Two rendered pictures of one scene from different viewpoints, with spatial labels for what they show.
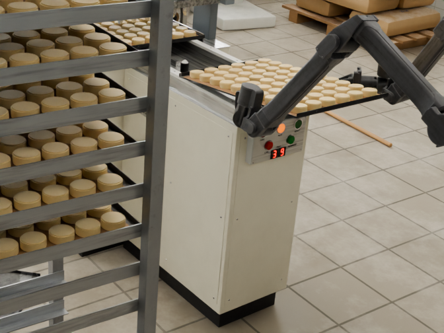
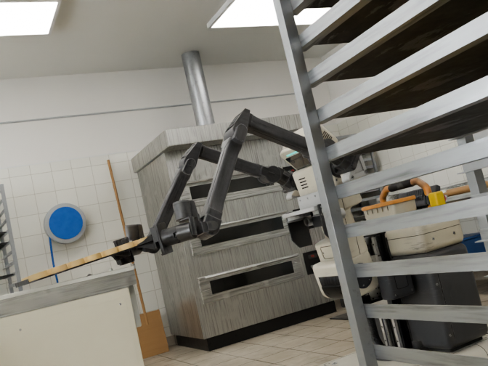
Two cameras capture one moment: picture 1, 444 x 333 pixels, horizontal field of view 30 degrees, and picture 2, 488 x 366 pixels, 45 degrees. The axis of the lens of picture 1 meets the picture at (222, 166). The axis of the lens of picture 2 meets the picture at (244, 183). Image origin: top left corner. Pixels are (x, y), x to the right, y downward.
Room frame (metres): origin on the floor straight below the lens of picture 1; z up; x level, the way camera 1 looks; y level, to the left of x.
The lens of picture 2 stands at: (1.69, 1.74, 0.90)
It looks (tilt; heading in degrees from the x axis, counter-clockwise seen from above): 5 degrees up; 282
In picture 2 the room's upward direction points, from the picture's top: 13 degrees counter-clockwise
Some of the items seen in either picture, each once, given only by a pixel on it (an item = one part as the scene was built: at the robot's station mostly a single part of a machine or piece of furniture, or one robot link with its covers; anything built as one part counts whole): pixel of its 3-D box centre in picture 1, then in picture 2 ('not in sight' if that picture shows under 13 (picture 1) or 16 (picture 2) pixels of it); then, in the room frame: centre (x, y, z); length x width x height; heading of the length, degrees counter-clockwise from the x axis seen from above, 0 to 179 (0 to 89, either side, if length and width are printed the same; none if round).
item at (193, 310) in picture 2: not in sight; (239, 231); (3.07, -4.08, 1.00); 1.56 x 1.20 x 2.01; 39
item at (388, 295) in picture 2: not in sight; (365, 284); (1.81, -0.77, 0.61); 0.28 x 0.27 x 0.25; 130
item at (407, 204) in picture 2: not in sight; (390, 213); (1.63, -0.99, 0.87); 0.23 x 0.15 x 0.11; 130
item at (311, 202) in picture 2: not in sight; (314, 218); (1.94, -0.73, 0.92); 0.28 x 0.16 x 0.22; 130
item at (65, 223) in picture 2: not in sight; (70, 258); (4.66, -3.53, 1.10); 0.41 x 0.15 x 1.10; 39
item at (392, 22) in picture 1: (395, 18); not in sight; (6.60, -1.29, 0.19); 0.72 x 0.42 x 0.15; 133
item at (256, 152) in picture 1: (276, 137); (123, 306); (2.61, -0.18, 0.77); 0.24 x 0.04 x 0.14; 131
